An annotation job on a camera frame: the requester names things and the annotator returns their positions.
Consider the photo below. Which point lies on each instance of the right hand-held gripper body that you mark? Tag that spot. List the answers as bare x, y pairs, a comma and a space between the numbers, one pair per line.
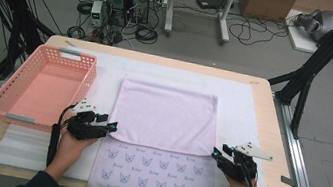
238, 169

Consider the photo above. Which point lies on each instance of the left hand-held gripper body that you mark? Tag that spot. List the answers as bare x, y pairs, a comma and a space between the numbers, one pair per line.
84, 127

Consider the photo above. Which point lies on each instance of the pink plastic basket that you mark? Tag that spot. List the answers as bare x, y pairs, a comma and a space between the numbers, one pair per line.
46, 94

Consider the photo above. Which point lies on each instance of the lilac printed towel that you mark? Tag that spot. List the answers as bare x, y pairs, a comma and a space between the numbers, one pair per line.
163, 120

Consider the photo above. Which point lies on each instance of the white bench power supply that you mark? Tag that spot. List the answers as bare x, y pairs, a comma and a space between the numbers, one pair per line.
97, 11

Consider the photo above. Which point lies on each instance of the white power strip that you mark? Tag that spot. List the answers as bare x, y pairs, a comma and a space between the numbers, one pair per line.
159, 1

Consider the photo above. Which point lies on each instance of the white floor board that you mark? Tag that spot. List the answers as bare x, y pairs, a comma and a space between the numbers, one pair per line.
323, 49

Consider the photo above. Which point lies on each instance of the flat black device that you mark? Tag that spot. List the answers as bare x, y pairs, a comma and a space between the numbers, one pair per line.
212, 2

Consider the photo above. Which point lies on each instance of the open cardboard box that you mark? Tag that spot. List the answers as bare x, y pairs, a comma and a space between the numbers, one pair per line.
266, 4

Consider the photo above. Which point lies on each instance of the grey helmet-shaped device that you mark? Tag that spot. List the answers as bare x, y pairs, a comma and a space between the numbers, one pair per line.
320, 23

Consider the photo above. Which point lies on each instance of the grey metal bracket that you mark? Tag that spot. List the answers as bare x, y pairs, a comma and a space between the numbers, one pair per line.
290, 183

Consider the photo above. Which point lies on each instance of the white desk frame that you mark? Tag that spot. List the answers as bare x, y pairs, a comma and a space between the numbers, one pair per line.
170, 6

